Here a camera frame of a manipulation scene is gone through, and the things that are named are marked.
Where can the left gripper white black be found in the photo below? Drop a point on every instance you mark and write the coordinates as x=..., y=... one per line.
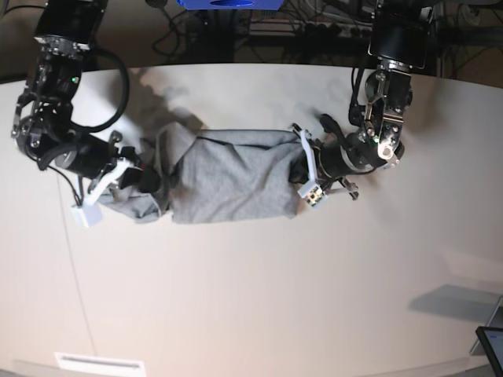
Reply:
x=321, y=164

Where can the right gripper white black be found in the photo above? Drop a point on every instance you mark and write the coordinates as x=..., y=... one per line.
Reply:
x=104, y=163

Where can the grey T-shirt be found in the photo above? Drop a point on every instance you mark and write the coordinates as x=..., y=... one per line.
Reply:
x=213, y=176

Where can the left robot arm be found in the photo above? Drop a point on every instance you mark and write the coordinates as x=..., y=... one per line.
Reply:
x=399, y=41

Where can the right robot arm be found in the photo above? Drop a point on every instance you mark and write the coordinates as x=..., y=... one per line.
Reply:
x=43, y=128

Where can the tablet with stand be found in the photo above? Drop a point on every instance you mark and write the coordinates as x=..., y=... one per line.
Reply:
x=489, y=339

